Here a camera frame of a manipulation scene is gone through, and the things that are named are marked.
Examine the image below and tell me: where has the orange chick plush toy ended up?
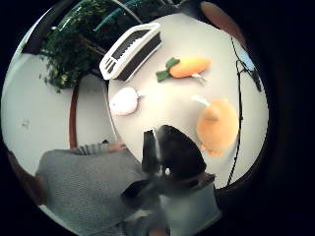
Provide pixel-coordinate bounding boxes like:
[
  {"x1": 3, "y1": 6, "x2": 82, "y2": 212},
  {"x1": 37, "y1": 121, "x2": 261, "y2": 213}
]
[{"x1": 190, "y1": 94, "x2": 240, "y2": 157}]

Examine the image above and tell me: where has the the person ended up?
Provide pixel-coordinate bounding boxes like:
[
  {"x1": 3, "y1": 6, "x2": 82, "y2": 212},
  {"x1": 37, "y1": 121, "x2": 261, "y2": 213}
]
[{"x1": 33, "y1": 141, "x2": 224, "y2": 236}]

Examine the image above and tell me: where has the black cable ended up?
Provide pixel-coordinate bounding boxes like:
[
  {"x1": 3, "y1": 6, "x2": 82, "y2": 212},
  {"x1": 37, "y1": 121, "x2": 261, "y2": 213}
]
[{"x1": 225, "y1": 35, "x2": 264, "y2": 188}]

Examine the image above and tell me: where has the brown chair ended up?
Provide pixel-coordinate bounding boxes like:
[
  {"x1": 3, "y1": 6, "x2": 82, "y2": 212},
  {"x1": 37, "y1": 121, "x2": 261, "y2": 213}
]
[{"x1": 199, "y1": 1, "x2": 248, "y2": 48}]

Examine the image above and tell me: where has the green leafy plant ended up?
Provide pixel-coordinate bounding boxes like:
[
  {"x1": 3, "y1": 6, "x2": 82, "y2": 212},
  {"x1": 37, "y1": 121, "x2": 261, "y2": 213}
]
[{"x1": 38, "y1": 0, "x2": 158, "y2": 93}]

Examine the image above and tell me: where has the white slatted plastic basket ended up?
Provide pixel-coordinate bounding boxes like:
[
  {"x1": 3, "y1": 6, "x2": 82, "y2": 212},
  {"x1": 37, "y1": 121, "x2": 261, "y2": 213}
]
[{"x1": 98, "y1": 22, "x2": 162, "y2": 82}]

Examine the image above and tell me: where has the brown wooden post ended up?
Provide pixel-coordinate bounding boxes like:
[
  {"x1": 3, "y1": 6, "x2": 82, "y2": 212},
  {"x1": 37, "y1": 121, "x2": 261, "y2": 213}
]
[{"x1": 68, "y1": 82, "x2": 82, "y2": 149}]

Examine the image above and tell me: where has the orange carrot plush toy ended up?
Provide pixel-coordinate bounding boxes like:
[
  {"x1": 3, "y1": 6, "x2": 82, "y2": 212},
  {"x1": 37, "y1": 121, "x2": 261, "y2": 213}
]
[{"x1": 155, "y1": 56, "x2": 212, "y2": 83}]

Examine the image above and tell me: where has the white plush toy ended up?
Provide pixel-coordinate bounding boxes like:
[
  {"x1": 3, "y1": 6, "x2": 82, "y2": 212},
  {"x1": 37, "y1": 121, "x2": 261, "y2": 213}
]
[{"x1": 108, "y1": 86, "x2": 145, "y2": 117}]

